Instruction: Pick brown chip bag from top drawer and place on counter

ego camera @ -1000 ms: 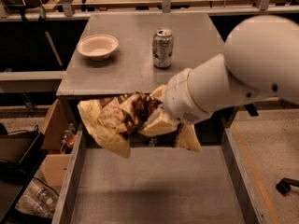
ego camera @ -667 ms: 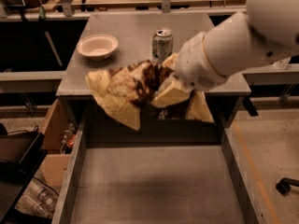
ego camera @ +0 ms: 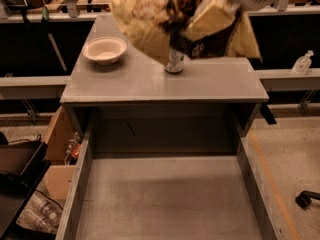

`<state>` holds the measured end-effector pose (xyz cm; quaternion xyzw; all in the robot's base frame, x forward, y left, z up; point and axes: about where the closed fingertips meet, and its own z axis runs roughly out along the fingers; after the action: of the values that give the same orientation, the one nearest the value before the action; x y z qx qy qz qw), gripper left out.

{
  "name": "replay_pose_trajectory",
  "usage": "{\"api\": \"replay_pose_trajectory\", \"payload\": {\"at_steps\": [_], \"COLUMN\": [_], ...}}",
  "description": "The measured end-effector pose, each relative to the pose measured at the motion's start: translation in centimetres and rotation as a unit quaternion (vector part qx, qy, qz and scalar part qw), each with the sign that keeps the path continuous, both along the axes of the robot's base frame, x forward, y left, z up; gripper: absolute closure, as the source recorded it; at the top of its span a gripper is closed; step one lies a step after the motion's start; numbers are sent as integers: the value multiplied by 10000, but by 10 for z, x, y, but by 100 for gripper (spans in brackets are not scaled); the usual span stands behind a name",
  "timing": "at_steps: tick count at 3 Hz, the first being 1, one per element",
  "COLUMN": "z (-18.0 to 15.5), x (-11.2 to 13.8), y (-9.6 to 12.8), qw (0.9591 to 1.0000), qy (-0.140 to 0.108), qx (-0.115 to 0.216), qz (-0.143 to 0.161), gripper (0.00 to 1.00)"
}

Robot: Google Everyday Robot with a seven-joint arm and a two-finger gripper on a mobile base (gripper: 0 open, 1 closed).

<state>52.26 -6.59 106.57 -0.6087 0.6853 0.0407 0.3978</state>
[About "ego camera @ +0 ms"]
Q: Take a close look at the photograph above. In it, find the black tray cart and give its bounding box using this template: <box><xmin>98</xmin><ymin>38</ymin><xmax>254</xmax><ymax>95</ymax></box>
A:
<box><xmin>0</xmin><ymin>133</ymin><xmax>50</xmax><ymax>240</ymax></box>

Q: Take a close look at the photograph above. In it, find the white paper bowl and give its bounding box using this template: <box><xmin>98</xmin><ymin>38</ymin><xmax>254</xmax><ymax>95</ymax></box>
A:
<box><xmin>82</xmin><ymin>37</ymin><xmax>127</xmax><ymax>65</ymax></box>

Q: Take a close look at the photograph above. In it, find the brown and yellow chip bag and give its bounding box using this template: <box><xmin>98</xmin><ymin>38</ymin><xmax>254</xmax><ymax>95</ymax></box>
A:
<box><xmin>111</xmin><ymin>0</ymin><xmax>260</xmax><ymax>65</ymax></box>

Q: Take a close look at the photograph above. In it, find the open grey top drawer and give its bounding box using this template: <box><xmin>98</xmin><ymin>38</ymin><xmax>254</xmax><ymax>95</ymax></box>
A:
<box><xmin>56</xmin><ymin>111</ymin><xmax>287</xmax><ymax>240</ymax></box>

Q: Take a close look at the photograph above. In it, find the cardboard box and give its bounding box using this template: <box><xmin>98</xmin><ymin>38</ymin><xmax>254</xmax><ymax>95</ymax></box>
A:
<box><xmin>43</xmin><ymin>107</ymin><xmax>74</xmax><ymax>200</ymax></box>

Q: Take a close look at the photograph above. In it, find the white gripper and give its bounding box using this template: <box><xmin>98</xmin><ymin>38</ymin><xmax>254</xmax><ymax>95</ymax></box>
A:
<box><xmin>182</xmin><ymin>0</ymin><xmax>277</xmax><ymax>42</ymax></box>

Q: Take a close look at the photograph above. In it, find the grey cabinet counter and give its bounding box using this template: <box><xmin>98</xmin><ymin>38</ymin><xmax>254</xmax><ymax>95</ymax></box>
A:
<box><xmin>59</xmin><ymin>13</ymin><xmax>270</xmax><ymax>138</ymax></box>

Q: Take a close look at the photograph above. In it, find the silver green soda can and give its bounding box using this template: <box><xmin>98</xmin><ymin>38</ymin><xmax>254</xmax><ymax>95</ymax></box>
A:
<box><xmin>165</xmin><ymin>48</ymin><xmax>184</xmax><ymax>74</ymax></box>

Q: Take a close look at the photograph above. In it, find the black office chair caster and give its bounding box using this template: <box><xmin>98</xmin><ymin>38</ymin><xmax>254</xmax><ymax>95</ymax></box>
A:
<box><xmin>295</xmin><ymin>191</ymin><xmax>320</xmax><ymax>209</ymax></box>

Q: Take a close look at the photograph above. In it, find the plastic water bottles pack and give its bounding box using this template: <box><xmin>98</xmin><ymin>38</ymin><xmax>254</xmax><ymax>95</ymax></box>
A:
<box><xmin>17</xmin><ymin>191</ymin><xmax>62</xmax><ymax>234</ymax></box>

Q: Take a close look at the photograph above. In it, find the clear hand sanitizer bottle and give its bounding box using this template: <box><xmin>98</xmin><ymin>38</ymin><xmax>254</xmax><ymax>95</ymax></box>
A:
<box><xmin>292</xmin><ymin>50</ymin><xmax>314</xmax><ymax>75</ymax></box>

